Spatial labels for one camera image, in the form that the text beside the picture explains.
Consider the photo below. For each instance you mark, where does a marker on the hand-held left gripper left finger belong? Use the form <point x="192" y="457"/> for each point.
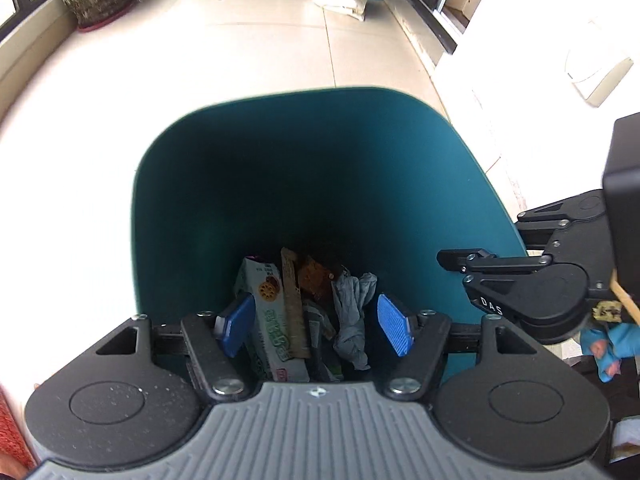
<point x="237" y="322"/>

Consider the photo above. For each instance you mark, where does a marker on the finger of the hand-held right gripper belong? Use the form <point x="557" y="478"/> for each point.
<point x="500" y="262"/>
<point x="545" y="217"/>

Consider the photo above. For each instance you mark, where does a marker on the grey paper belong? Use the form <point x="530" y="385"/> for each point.
<point x="352" y="310"/>

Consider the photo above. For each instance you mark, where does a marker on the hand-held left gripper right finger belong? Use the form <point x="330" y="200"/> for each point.
<point x="395" y="322"/>

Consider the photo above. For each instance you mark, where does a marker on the crumpled printed plastic wrapper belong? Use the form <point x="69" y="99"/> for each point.
<point x="322" y="345"/>

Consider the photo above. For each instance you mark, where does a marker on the green cookie box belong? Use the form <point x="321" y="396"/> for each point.
<point x="270" y="320"/>

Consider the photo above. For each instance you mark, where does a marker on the wooden stick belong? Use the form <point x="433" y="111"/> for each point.
<point x="627" y="300"/>

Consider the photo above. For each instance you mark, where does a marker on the brown snack packet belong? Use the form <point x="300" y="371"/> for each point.
<point x="315" y="277"/>

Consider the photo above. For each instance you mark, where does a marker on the beige wall box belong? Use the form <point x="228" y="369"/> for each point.
<point x="597" y="75"/>

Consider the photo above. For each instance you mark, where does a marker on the teal plastic trash bin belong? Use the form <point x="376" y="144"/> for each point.
<point x="310" y="160"/>

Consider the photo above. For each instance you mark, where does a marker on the white paper sheet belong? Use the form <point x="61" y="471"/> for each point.
<point x="625" y="440"/>

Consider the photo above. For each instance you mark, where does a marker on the yellow patterned small item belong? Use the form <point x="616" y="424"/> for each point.
<point x="607" y="311"/>

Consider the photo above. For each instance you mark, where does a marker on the red fuzzy cloth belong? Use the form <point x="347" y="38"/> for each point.
<point x="12" y="425"/>

